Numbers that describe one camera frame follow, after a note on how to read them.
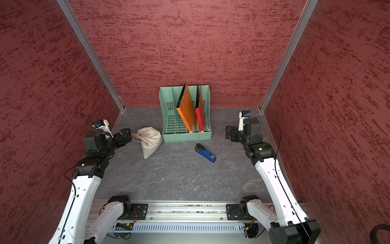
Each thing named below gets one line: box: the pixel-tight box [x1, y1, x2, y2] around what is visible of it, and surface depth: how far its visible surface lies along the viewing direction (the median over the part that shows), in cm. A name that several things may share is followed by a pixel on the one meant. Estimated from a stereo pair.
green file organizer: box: [158, 84, 213, 143], surface depth 102 cm
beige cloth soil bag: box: [131, 126, 164, 160], surface depth 91 cm
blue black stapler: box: [195, 143, 217, 163], surface depth 94 cm
